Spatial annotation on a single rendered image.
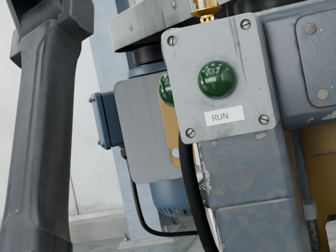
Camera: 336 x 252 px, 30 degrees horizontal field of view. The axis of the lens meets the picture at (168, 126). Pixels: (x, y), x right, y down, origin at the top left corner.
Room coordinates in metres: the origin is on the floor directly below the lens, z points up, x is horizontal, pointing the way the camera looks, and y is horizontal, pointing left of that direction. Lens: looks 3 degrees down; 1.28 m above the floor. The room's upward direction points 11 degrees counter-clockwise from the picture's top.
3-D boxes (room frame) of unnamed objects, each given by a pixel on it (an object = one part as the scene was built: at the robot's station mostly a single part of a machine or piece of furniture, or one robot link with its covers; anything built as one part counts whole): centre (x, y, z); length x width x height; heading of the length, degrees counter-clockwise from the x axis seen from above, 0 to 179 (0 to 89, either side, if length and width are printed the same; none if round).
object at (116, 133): (1.02, 0.08, 1.25); 0.10 x 0.08 x 0.12; 10
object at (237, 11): (0.67, -0.14, 1.35); 0.09 x 0.09 x 0.03
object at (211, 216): (0.76, -0.04, 1.11); 0.03 x 0.03 x 0.06
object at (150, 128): (0.94, -0.07, 1.23); 0.28 x 0.07 x 0.16; 75
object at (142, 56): (1.04, -0.03, 1.35); 0.12 x 0.12 x 0.04
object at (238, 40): (0.50, -0.05, 1.29); 0.08 x 0.05 x 0.09; 75
